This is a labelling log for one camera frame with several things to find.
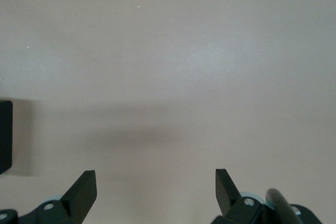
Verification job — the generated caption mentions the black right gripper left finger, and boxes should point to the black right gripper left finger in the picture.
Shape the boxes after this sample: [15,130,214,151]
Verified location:
[18,170,98,224]

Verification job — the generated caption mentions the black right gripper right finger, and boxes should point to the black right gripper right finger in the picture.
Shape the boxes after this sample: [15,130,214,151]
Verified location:
[211,168,274,224]

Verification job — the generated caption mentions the black plastic box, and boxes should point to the black plastic box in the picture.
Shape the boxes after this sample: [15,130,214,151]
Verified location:
[0,100,14,176]

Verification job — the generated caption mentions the brown table mat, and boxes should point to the brown table mat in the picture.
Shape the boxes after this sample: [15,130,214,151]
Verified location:
[0,0,336,224]

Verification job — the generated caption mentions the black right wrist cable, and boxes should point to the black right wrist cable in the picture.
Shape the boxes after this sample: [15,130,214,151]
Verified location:
[266,188,303,224]

